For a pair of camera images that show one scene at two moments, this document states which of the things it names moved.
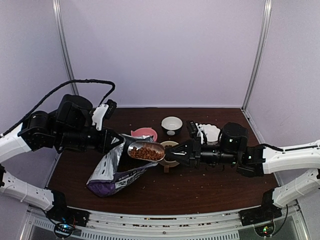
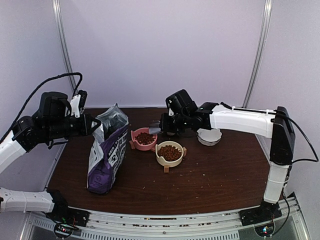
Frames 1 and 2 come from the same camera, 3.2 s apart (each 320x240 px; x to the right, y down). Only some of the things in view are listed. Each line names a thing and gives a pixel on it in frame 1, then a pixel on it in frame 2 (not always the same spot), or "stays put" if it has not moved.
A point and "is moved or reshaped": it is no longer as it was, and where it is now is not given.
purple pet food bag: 117,168 is moved or reshaped
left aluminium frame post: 64,42 stays put
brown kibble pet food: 147,153 -> 169,152
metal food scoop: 151,151 -> 154,127
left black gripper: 104,145 -> 85,130
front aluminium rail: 292,226 stays put
